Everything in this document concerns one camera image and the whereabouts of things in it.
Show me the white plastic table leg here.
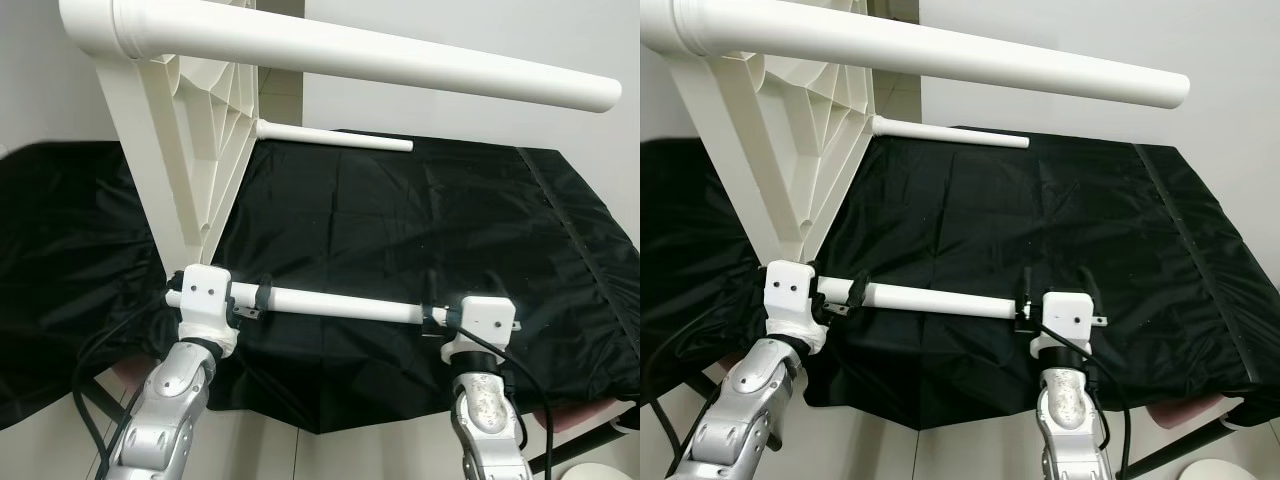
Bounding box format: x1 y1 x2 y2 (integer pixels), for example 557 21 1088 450
690 0 1191 111
115 0 623 114
256 118 415 153
815 277 1036 323
872 115 1031 151
165 283 451 327

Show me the white plastic table top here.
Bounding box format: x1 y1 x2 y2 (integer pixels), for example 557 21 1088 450
640 0 881 266
60 0 263 291

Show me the black cloth table cover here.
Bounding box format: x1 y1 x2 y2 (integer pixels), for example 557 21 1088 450
0 130 641 436
640 125 1280 433

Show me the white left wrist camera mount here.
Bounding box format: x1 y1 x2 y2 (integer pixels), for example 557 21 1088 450
763 260 829 356
178 265 241 359

